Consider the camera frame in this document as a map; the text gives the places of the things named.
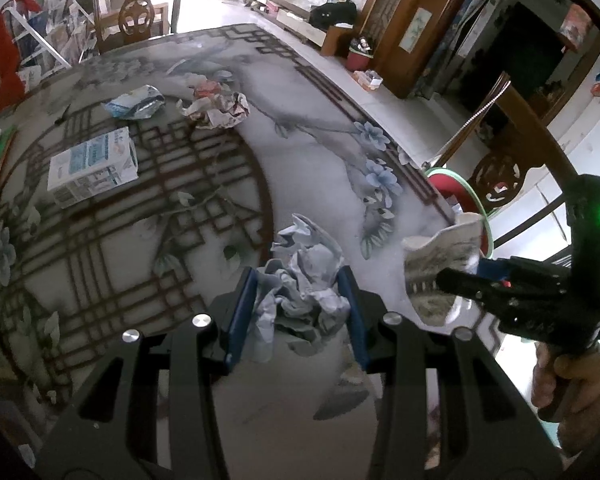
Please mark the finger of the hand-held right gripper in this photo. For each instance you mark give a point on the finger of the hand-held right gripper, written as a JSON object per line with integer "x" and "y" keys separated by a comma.
{"x": 472, "y": 285}
{"x": 497, "y": 267}

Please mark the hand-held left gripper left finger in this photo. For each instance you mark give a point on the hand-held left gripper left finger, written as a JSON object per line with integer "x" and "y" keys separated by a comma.
{"x": 240, "y": 320}

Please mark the brown cardboard box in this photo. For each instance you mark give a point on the brown cardboard box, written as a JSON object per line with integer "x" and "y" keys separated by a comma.
{"x": 337, "y": 40}

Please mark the red cloth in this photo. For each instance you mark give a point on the red cloth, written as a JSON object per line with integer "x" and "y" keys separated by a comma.
{"x": 12, "y": 55}

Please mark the wooden cabinet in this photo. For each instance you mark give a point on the wooden cabinet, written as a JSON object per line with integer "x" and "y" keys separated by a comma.
{"x": 415, "y": 25}

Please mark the crumpled red printed paper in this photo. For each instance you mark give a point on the crumpled red printed paper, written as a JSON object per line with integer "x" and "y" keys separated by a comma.
{"x": 217, "y": 105}

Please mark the blue white plastic packet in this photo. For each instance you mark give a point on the blue white plastic packet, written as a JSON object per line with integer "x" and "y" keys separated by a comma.
{"x": 135, "y": 101}

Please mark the carved wooden chair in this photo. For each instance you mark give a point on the carved wooden chair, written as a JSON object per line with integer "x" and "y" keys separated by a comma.
{"x": 510, "y": 160}

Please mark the white blue carton box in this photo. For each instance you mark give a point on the white blue carton box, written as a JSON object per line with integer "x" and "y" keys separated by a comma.
{"x": 92, "y": 162}

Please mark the grey paper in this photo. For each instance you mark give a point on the grey paper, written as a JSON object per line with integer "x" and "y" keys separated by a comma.
{"x": 305, "y": 280}

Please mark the red bucket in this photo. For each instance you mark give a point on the red bucket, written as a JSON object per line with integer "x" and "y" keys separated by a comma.
{"x": 360, "y": 57}

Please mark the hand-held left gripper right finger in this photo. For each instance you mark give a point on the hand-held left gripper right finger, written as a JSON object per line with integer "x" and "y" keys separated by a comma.
{"x": 355, "y": 320}

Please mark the red box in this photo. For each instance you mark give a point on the red box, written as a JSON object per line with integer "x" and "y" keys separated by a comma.
{"x": 576, "y": 25}

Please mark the metal rod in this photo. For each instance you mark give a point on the metal rod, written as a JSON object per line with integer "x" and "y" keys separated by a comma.
{"x": 467, "y": 122}

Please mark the wooden chair with round motif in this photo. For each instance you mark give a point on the wooden chair with round motif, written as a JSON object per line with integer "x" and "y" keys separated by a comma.
{"x": 135, "y": 12}

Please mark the green rimmed trash bin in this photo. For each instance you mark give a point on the green rimmed trash bin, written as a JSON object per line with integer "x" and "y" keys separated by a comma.
{"x": 460, "y": 192}

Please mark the printed cardboard piece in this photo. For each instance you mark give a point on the printed cardboard piece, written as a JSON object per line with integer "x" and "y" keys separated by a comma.
{"x": 440, "y": 250}

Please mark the person's right hand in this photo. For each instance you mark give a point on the person's right hand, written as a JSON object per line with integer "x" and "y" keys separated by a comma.
{"x": 575, "y": 385}

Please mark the black bag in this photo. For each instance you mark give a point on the black bag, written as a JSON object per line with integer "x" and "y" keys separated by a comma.
{"x": 332, "y": 15}

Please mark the white low cabinet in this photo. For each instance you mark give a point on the white low cabinet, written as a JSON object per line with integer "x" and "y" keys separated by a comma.
{"x": 290, "y": 12}

